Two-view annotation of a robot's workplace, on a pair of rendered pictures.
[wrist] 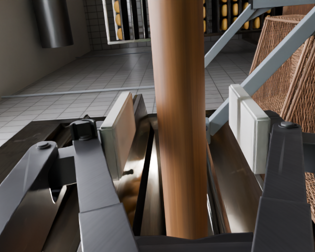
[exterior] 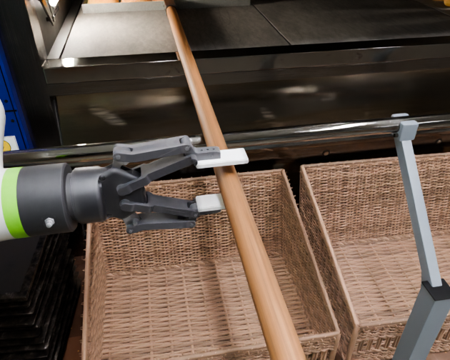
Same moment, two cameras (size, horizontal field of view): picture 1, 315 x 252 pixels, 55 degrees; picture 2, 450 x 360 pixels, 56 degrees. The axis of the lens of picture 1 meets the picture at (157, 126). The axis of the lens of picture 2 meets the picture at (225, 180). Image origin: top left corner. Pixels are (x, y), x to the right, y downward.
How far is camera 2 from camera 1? 0.54 m
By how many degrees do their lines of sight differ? 67
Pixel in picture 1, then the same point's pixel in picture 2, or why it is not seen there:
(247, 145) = (205, 198)
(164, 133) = (220, 172)
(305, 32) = (421, 259)
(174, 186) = not seen: hidden behind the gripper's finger
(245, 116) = (211, 204)
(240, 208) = (402, 100)
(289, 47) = (418, 241)
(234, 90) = not seen: hidden behind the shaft
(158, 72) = (225, 187)
